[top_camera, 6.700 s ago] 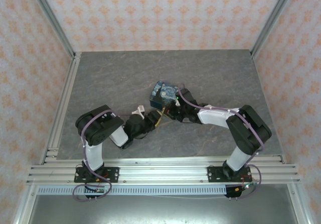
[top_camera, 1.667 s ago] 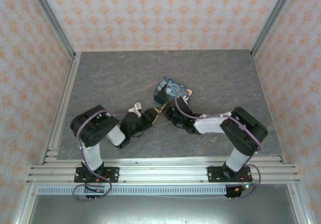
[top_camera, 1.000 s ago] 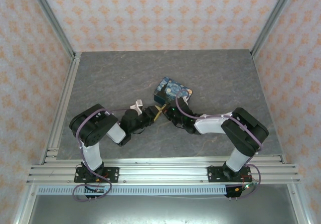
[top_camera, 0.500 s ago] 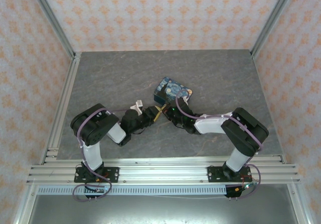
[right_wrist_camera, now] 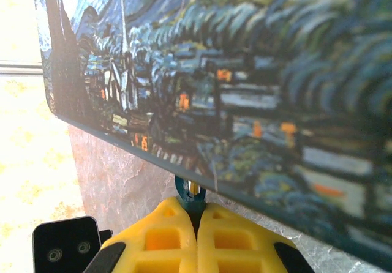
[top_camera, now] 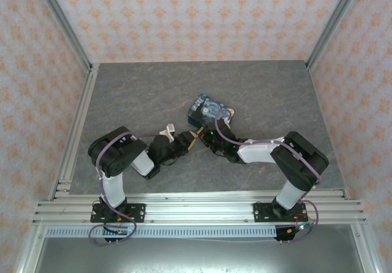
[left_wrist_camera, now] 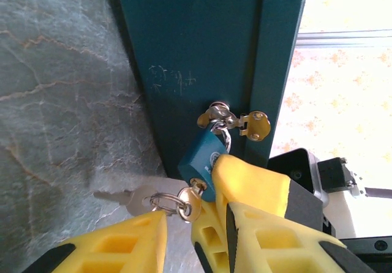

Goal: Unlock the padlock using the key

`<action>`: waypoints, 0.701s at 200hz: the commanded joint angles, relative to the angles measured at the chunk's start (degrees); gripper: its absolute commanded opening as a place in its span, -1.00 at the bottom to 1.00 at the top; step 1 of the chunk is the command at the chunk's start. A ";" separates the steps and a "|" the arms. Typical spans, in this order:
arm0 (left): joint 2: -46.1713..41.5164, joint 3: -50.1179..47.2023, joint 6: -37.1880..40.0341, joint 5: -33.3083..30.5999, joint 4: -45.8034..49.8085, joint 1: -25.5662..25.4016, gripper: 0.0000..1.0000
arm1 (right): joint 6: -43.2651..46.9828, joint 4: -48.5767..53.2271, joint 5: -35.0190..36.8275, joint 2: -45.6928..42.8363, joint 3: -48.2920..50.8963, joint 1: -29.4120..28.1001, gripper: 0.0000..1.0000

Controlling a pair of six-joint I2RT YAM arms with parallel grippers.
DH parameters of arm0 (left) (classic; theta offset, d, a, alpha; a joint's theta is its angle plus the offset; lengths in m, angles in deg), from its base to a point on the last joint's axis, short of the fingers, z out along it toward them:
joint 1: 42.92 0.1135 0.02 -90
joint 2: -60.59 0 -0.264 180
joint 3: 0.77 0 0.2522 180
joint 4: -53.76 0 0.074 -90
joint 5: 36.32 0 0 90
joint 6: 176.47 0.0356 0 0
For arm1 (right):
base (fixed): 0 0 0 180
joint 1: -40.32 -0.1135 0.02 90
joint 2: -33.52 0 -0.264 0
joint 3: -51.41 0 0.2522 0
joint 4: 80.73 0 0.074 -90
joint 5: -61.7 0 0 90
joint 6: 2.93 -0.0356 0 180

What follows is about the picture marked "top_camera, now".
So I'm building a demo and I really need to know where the aluminium lower frame bar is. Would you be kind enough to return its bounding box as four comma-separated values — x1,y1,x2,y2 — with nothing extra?
350,223,383,273
15,223,47,273

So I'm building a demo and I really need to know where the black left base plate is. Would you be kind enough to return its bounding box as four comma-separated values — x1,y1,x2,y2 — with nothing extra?
90,203,146,224

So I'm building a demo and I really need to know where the aluminium frame post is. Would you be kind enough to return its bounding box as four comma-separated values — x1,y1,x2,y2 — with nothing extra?
32,0,92,69
306,0,365,69

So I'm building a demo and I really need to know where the starry night painted box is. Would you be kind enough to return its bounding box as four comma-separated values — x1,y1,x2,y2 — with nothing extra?
185,94,237,127

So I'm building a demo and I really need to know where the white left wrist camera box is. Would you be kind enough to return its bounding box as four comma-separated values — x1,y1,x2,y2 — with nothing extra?
159,124,177,142

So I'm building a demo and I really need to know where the grey metal shelf panel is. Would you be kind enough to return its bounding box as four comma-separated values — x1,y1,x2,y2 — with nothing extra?
36,237,367,273

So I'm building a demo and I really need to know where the slotted grey cable duct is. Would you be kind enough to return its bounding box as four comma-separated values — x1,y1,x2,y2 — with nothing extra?
45,226,278,239

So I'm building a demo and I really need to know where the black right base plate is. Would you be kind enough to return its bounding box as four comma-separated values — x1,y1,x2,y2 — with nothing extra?
253,201,307,223

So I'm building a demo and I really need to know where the aluminium mounting rail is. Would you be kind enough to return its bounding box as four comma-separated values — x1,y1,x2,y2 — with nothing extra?
32,192,368,225

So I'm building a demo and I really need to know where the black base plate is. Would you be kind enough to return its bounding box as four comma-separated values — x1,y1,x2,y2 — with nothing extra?
253,201,307,223
90,203,146,224

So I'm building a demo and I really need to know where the aluminium side rail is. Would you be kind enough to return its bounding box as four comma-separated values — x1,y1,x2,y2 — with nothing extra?
48,64,100,200

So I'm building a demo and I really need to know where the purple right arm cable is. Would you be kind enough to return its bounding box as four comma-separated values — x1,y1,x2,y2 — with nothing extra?
216,109,322,244

